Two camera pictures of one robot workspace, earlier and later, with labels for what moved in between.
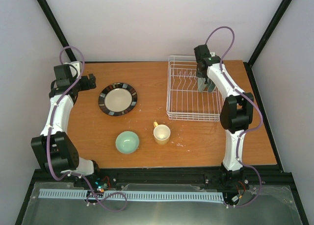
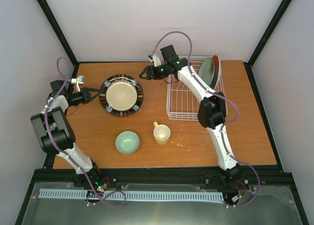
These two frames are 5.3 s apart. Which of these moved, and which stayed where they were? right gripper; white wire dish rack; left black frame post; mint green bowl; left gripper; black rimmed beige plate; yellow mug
Moved: left gripper; right gripper; black rimmed beige plate
Stayed: mint green bowl; yellow mug; left black frame post; white wire dish rack
